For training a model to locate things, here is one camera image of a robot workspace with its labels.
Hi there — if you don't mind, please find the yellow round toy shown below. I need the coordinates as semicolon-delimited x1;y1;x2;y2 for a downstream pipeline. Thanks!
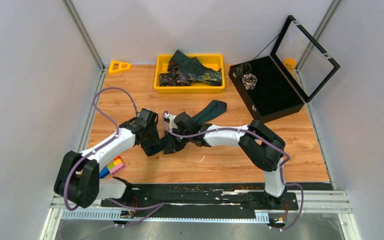
283;58;297;70

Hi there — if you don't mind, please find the yellow triangle toy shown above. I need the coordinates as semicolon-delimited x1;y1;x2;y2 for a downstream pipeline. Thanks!
108;60;132;74

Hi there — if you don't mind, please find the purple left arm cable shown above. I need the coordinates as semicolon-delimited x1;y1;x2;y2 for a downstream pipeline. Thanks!
63;87;166;212

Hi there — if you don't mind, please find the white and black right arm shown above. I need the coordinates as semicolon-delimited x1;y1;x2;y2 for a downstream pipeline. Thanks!
163;111;287;209

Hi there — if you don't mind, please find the rolled floral tie in box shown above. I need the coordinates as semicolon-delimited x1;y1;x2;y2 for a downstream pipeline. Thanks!
241;73;258;91

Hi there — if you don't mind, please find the blue floral tie in bin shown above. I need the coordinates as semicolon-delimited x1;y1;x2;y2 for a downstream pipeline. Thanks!
176;68;222;87

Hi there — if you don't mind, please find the yellow plastic bin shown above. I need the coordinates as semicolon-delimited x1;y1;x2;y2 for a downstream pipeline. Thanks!
153;53;226;94

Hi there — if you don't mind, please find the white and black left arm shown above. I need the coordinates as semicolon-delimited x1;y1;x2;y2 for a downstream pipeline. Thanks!
53;108;160;210

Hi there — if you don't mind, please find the rolled dark tie in box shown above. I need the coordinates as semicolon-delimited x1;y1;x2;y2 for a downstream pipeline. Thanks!
232;62;252;81

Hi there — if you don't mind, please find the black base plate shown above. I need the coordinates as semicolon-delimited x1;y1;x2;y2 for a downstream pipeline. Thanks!
100;182;301;220

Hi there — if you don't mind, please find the colourful toy brick block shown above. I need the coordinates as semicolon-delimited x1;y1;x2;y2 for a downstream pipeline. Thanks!
99;158;125;179

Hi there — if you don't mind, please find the dark green tie in bin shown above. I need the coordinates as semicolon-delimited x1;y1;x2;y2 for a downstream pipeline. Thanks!
167;50;222;75

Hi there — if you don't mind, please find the aluminium rail frame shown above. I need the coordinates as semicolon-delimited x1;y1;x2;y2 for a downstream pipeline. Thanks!
40;182;361;240

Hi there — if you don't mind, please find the black gift box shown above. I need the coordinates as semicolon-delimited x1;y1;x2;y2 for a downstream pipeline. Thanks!
228;15;341;123

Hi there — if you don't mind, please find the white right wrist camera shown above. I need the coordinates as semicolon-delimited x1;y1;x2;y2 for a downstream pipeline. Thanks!
164;113;178;131

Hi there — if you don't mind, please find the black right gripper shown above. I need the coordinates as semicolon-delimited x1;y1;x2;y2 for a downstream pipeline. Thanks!
164;127;192;155

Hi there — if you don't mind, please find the dark patterned tie in bin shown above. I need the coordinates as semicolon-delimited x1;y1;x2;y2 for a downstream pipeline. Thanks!
159;72;191;87

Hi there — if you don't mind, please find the dark green tie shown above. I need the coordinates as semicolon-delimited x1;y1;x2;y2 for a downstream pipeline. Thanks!
167;50;222;75
142;100;227;156

